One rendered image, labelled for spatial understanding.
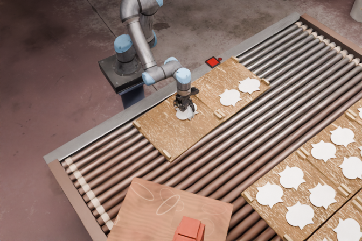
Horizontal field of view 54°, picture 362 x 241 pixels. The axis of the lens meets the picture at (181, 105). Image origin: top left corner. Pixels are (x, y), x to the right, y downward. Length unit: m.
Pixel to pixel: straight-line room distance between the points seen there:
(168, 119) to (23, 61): 2.35
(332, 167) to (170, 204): 0.89
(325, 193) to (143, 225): 0.91
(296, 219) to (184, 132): 0.74
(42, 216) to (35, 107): 1.10
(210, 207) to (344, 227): 0.64
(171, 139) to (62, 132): 1.55
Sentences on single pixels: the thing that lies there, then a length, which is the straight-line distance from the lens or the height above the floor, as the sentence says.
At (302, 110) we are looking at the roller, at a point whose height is 0.92.
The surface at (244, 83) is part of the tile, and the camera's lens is 2.29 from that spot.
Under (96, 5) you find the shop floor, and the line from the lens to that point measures 4.62.
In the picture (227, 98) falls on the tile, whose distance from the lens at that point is 2.20.
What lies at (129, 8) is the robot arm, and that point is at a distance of 1.90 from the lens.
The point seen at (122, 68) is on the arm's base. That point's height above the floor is 0.97.
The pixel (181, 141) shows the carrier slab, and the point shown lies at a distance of 2.01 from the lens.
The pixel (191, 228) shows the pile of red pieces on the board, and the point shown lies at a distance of 1.38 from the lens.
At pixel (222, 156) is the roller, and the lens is 1.99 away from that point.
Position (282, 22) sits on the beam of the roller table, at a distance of 2.83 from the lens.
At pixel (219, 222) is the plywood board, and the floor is 1.04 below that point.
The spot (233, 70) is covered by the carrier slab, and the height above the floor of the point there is 0.94.
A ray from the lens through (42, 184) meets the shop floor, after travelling 3.15.
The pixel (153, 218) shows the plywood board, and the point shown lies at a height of 1.04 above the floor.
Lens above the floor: 2.64
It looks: 52 degrees down
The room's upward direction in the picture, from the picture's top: 2 degrees counter-clockwise
